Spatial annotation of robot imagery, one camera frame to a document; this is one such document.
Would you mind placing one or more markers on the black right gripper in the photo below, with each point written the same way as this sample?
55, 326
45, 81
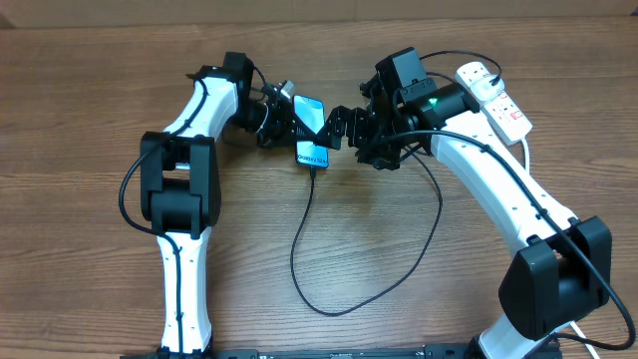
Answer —
389, 161

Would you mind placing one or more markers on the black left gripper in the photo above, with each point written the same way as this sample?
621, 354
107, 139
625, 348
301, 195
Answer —
283, 123

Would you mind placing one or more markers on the Galaxy S24 smartphone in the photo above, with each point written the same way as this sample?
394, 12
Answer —
309, 118

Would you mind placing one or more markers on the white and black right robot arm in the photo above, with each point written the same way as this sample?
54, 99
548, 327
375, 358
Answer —
560, 268

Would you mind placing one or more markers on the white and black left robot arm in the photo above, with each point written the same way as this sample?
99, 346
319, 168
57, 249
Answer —
180, 190

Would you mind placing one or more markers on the white USB charger plug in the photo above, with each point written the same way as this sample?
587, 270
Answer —
487, 88

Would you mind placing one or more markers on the white power strip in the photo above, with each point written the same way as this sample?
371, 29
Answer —
502, 113

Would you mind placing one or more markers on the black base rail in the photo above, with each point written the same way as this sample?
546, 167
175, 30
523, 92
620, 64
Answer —
431, 351

